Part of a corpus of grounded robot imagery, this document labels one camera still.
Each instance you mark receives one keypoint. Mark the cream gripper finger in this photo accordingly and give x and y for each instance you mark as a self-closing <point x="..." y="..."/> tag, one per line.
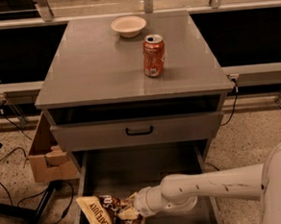
<point x="128" y="214"/>

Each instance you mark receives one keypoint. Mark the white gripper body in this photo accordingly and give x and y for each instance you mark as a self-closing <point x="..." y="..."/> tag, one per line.
<point x="143" y="201"/>

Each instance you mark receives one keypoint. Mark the brown chip bag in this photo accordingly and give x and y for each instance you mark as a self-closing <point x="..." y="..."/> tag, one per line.
<point x="104" y="209"/>

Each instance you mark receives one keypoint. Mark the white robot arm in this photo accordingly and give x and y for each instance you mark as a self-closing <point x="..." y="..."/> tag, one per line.
<point x="179" y="193"/>

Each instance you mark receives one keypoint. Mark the grey top drawer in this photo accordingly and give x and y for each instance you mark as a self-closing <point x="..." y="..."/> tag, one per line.
<point x="102" y="135"/>

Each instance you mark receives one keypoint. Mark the grey drawer cabinet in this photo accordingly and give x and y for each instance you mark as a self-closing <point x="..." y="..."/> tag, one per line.
<point x="98" y="76"/>

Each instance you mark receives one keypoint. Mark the cardboard box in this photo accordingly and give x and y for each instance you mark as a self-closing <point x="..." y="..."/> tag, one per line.
<point x="48" y="161"/>

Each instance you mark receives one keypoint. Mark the black stand legs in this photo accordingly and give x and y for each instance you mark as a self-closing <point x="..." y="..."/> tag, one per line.
<point x="32" y="216"/>

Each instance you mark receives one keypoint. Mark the orange soda can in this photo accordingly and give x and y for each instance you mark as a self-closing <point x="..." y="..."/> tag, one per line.
<point x="153" y="55"/>

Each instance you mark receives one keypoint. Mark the white paper bowl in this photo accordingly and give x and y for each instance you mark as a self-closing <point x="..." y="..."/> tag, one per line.
<point x="128" y="26"/>

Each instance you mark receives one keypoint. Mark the metal railing frame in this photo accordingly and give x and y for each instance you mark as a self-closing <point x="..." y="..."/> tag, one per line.
<point x="246" y="42"/>

